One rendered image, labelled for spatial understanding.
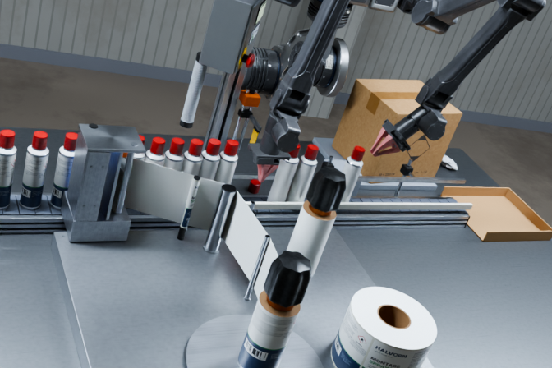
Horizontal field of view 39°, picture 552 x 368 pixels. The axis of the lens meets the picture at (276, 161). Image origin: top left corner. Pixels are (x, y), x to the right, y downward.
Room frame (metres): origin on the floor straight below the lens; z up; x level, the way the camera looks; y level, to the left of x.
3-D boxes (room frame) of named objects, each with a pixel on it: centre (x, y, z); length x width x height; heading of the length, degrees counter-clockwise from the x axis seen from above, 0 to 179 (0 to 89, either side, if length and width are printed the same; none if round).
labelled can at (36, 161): (1.59, 0.55, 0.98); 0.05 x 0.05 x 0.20
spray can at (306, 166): (1.98, -0.09, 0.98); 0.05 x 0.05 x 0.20
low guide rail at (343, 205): (2.01, -0.19, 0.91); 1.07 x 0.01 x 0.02; 122
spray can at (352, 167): (2.07, -0.22, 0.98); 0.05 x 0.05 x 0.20
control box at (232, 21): (1.90, 0.21, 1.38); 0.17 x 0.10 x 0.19; 177
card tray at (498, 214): (2.41, -0.78, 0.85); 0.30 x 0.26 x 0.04; 122
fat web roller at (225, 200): (1.65, 0.09, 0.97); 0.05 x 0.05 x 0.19
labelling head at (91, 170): (1.59, 0.38, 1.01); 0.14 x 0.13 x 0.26; 122
